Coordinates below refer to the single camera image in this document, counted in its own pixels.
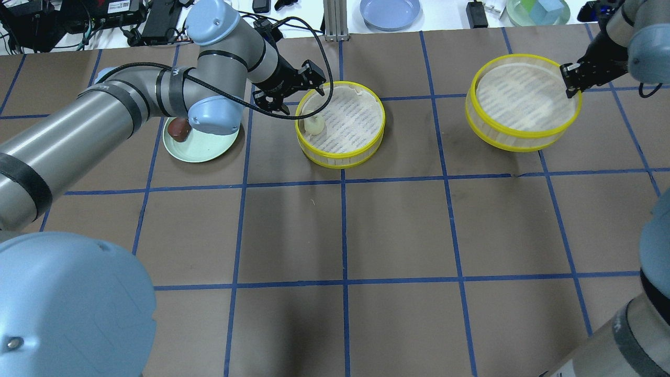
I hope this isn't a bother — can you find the aluminium frame post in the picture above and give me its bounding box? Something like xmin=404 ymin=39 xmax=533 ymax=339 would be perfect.
xmin=323 ymin=0 xmax=350 ymax=41

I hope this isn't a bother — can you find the blue plate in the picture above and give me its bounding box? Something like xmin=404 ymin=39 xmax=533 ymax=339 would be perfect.
xmin=359 ymin=1 xmax=422 ymax=31

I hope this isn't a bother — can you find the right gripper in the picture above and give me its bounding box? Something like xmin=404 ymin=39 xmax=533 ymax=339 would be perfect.
xmin=560 ymin=35 xmax=629 ymax=93

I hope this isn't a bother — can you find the green plate with blocks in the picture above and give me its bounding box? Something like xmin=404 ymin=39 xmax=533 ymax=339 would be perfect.
xmin=506 ymin=1 xmax=571 ymax=27

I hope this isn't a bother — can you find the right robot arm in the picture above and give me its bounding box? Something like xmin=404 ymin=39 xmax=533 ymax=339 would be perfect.
xmin=544 ymin=1 xmax=668 ymax=376

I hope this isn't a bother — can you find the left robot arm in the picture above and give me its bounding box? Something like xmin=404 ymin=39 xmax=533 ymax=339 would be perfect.
xmin=1 ymin=1 xmax=333 ymax=376

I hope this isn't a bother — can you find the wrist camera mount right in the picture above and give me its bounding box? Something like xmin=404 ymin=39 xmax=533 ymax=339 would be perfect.
xmin=576 ymin=1 xmax=624 ymax=24

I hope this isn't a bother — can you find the black power brick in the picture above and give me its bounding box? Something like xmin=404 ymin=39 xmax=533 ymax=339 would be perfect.
xmin=141 ymin=1 xmax=182 ymax=46

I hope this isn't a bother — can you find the white bun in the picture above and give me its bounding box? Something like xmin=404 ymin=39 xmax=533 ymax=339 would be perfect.
xmin=304 ymin=115 xmax=326 ymax=136

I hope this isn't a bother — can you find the brown bun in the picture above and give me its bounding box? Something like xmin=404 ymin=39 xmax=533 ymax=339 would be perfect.
xmin=167 ymin=117 xmax=193 ymax=143

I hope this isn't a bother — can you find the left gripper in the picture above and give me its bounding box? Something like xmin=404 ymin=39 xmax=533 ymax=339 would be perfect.
xmin=253 ymin=57 xmax=326 ymax=116

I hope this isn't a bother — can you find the yellow steamer basket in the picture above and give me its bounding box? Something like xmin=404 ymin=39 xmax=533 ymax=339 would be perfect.
xmin=464 ymin=53 xmax=583 ymax=152
xmin=295 ymin=81 xmax=387 ymax=169

